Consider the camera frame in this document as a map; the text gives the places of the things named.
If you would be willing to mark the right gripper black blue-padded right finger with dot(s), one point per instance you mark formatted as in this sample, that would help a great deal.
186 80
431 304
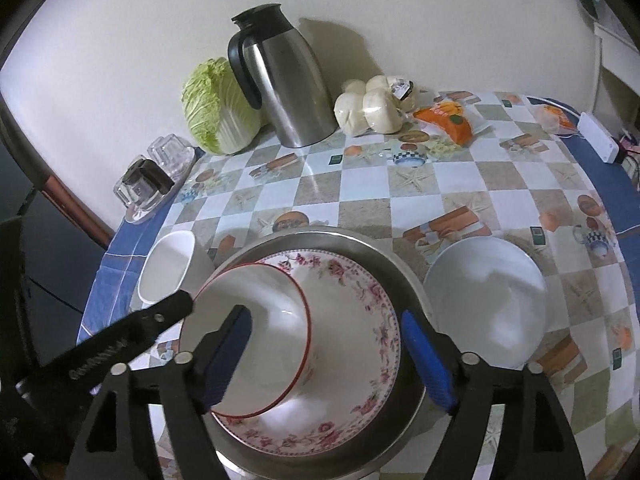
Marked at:
536 441

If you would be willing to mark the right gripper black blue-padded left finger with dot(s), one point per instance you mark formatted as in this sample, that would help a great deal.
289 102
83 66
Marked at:
116 439

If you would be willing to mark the pale blue bowl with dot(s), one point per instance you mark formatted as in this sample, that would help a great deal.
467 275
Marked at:
490 298

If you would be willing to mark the strawberry pattern bowl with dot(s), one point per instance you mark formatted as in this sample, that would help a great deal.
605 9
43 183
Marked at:
279 351

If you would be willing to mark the small white bowl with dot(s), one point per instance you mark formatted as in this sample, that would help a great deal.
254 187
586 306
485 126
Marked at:
176 262

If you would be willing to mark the round steel plate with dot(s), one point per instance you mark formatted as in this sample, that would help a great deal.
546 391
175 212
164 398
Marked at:
403 416

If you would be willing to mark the floral rimmed round plate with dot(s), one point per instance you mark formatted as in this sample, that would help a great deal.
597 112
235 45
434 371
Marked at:
355 359

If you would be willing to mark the clear glass cup tray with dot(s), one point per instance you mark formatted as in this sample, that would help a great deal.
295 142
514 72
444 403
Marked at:
150 181

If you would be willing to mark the patterned blue tablecloth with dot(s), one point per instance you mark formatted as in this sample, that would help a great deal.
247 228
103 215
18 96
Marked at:
551 195

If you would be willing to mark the white power strip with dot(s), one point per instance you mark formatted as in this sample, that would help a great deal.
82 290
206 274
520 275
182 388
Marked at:
598 137

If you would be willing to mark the small orange packet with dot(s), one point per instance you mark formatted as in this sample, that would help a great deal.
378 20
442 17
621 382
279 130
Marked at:
553 120

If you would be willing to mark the orange snack packet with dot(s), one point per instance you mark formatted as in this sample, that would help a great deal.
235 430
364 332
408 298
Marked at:
454 119

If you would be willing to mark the napa cabbage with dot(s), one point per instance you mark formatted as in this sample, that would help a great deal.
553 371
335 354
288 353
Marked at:
217 113

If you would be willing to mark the white shelf unit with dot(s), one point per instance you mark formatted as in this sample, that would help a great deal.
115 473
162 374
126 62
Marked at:
615 88

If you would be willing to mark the bag of steamed buns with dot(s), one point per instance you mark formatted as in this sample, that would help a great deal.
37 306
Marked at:
379 105

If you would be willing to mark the steel thermos jug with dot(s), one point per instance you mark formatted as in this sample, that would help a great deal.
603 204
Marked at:
280 76

